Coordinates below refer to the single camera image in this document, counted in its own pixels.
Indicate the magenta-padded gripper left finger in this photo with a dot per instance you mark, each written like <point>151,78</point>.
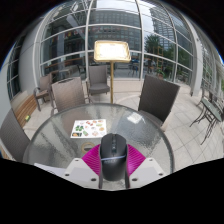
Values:
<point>91,160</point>

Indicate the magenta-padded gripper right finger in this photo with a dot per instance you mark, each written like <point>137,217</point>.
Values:
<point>136,160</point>

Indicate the black computer mouse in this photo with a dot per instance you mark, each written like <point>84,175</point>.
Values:
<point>113,160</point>

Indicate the white printed mouse pad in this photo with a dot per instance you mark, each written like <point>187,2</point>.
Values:
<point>50,169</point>

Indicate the laminated picture menu card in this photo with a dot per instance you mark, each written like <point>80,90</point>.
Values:
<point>88,128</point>

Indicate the wooden slatted bench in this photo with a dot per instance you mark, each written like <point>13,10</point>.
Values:
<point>25,110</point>

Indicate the green-top metal patio table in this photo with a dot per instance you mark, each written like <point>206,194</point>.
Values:
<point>212,111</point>

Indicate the black metal patio chair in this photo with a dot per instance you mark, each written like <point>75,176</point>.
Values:
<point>202,95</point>

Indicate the gold menu display stand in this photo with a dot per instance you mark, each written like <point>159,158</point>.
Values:
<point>112,51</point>

